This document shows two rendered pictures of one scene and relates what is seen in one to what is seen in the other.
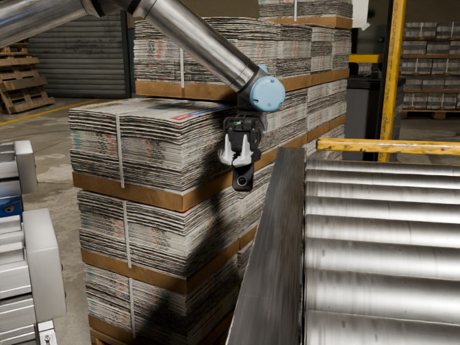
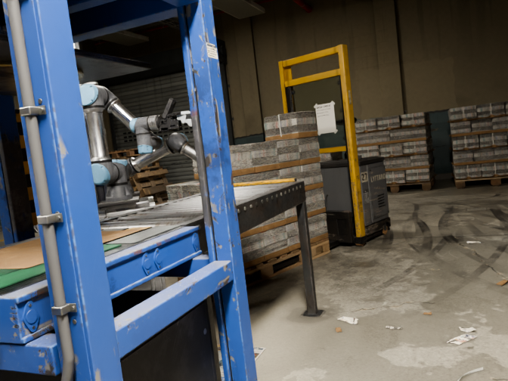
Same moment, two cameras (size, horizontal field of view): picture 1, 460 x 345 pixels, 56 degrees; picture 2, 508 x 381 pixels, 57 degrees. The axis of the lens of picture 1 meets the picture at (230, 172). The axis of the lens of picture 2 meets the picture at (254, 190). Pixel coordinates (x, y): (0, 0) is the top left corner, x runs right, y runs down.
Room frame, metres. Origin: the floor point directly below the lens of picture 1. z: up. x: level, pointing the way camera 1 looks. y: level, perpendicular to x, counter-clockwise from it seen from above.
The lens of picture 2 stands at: (-2.03, -1.01, 1.02)
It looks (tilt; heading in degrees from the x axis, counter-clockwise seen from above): 5 degrees down; 14
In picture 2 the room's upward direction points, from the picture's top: 7 degrees counter-clockwise
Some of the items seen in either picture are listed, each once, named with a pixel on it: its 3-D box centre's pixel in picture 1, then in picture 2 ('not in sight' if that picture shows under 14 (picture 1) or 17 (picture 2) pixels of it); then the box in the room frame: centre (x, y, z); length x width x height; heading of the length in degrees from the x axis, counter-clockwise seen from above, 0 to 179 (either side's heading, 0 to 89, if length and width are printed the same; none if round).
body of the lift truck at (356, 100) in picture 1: (341, 135); (346, 198); (2.89, -0.76, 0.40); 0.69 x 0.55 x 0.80; 60
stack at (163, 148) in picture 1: (232, 200); (244, 226); (1.56, -0.01, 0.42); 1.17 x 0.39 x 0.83; 150
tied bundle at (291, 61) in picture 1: (251, 57); (249, 158); (1.69, -0.08, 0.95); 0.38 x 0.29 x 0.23; 60
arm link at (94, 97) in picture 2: not in sight; (97, 134); (0.27, 0.39, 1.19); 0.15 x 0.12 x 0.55; 1
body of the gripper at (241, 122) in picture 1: (243, 136); not in sight; (0.94, -0.03, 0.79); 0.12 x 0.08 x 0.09; 170
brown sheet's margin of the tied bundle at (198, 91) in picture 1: (237, 88); (233, 172); (1.38, -0.02, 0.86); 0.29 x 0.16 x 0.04; 150
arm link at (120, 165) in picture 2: not in sight; (114, 171); (0.40, 0.40, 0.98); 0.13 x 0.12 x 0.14; 1
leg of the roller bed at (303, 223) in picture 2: not in sight; (307, 258); (0.70, -0.61, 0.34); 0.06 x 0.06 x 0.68; 80
